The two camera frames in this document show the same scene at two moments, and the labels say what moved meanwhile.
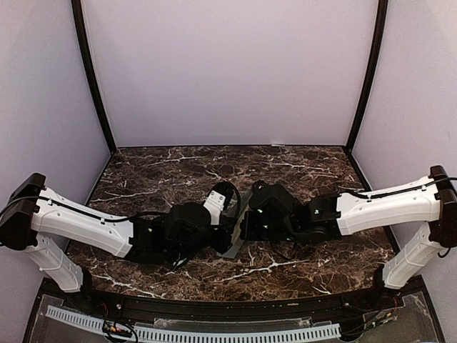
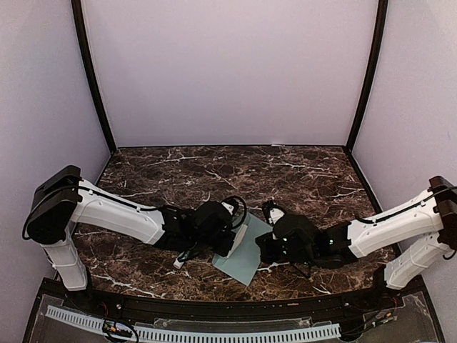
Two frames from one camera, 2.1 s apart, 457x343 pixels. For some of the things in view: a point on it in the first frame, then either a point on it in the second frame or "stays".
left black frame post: (91, 68) stays
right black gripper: (248, 229) → (264, 243)
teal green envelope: (244, 201) → (244, 260)
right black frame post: (381, 27) stays
